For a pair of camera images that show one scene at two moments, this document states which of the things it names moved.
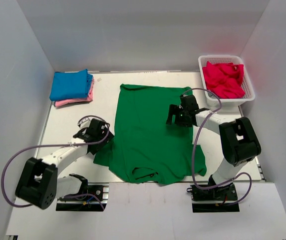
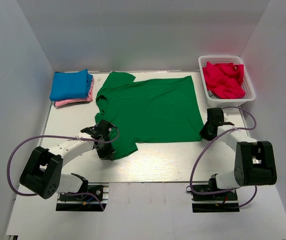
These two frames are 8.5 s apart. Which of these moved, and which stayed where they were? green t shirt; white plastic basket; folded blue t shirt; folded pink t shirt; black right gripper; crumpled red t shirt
Moved: black right gripper; green t shirt
Stayed: white plastic basket; folded pink t shirt; folded blue t shirt; crumpled red t shirt
